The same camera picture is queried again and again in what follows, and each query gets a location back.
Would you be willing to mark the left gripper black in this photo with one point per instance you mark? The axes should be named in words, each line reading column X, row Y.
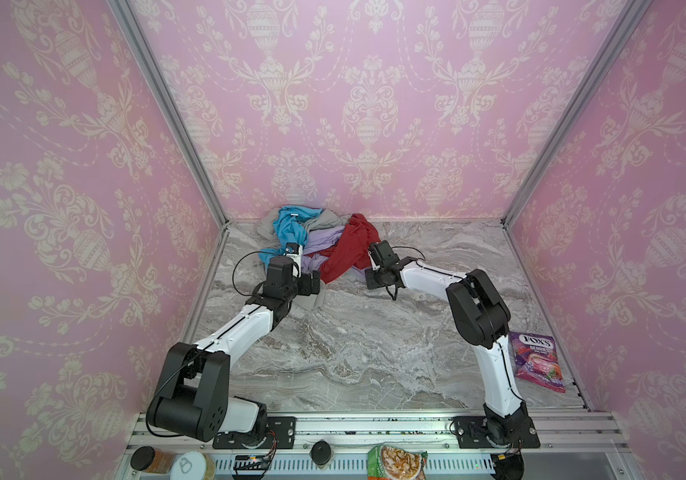
column 306, row 289

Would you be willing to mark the dark red cloth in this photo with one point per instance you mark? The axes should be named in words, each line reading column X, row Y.
column 351, row 250

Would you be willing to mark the lavender cloth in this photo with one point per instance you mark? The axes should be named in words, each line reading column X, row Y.
column 317, row 241

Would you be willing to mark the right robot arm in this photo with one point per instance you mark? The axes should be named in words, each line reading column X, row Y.
column 481, row 318

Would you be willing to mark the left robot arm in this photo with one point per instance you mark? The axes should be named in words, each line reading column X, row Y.
column 192, row 397

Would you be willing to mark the teal cloth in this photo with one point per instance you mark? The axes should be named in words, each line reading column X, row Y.
column 287, row 225

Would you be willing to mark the grey-green cloth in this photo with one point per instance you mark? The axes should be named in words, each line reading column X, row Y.
column 327, row 220

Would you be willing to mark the black round knob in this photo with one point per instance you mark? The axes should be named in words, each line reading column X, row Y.
column 321, row 454

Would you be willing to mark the purple candy bag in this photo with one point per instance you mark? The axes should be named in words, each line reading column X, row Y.
column 536, row 360

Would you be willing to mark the green snack packet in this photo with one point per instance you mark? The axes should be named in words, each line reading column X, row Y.
column 387, row 462

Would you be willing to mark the black electronics board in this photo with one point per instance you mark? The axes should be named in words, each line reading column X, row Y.
column 252, row 466

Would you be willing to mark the white round container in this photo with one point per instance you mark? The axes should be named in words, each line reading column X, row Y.
column 193, row 466

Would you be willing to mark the black round object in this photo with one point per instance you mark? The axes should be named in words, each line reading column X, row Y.
column 508, row 466

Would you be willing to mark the brown lidded jar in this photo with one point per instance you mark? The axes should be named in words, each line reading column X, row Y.
column 152, row 460

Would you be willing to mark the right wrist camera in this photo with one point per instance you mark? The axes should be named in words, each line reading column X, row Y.
column 382, row 255

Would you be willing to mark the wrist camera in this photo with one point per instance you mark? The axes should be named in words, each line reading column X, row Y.
column 382, row 255
column 295, row 252

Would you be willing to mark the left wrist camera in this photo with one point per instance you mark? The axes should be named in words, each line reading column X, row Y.
column 295, row 252

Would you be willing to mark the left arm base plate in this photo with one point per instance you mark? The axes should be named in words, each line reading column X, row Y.
column 272, row 431

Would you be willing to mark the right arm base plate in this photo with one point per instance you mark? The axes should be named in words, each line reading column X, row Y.
column 479, row 432

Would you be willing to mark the aluminium frame rail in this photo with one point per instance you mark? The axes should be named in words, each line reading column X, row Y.
column 575, row 444

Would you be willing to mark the left corner aluminium post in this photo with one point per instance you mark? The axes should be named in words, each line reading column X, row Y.
column 153, row 74

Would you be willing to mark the corner aluminium post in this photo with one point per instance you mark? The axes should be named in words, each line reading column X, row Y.
column 153, row 74
column 621, row 31

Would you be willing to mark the right corner aluminium post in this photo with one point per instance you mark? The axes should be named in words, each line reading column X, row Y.
column 621, row 31

